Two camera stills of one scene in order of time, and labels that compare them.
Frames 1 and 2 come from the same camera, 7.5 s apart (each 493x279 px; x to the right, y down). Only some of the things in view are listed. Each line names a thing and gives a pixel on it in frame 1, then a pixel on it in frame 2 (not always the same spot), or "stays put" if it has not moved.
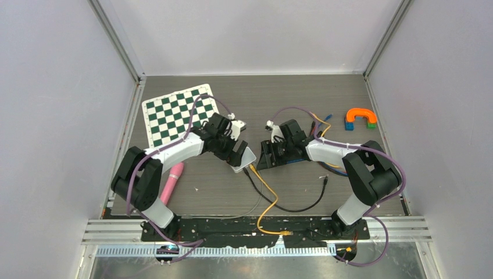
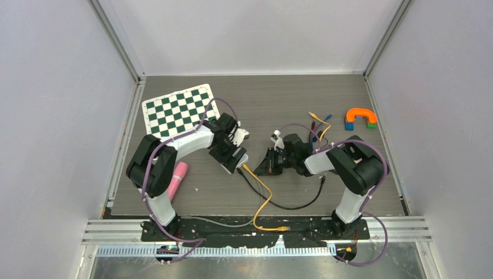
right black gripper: x=265 y=161 → x=268 y=166
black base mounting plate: x=251 y=232 stays put
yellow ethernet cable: x=323 y=134 stays put
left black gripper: x=234 y=158 stays put
